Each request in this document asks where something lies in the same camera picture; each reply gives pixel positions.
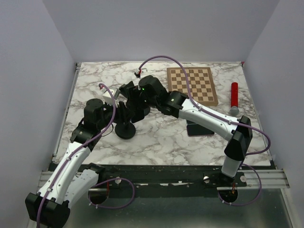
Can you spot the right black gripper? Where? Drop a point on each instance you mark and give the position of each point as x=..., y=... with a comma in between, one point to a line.
x=134, y=93

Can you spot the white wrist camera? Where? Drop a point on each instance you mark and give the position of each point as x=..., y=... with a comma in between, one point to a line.
x=110, y=94
x=138, y=72

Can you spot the black round-base stand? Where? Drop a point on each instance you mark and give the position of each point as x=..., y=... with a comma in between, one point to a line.
x=124, y=128

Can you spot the black wedge phone stand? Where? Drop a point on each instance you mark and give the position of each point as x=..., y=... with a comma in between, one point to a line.
x=125, y=88

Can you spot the wooden chessboard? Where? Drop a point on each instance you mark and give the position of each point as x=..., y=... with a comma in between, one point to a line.
x=202, y=87

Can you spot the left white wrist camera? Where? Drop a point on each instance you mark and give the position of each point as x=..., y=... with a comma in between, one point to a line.
x=110, y=94

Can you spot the blue phone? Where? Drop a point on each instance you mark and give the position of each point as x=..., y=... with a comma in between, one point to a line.
x=190, y=122

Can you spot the aluminium rail frame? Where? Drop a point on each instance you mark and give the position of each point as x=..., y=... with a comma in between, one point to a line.
x=163, y=140

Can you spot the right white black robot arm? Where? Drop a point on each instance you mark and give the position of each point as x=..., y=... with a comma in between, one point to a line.
x=151, y=93

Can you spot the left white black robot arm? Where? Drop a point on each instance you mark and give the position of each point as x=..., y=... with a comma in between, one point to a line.
x=52, y=203

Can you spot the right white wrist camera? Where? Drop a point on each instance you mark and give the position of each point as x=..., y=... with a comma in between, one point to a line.
x=138, y=72

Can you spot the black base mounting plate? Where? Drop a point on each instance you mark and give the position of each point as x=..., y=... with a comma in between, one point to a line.
x=156, y=181

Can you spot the red grey microphone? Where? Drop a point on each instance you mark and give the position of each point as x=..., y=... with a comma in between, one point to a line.
x=234, y=110

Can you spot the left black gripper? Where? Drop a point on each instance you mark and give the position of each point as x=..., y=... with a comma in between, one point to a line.
x=118, y=111

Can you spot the pink phone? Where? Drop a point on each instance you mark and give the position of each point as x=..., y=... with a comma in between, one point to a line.
x=196, y=130

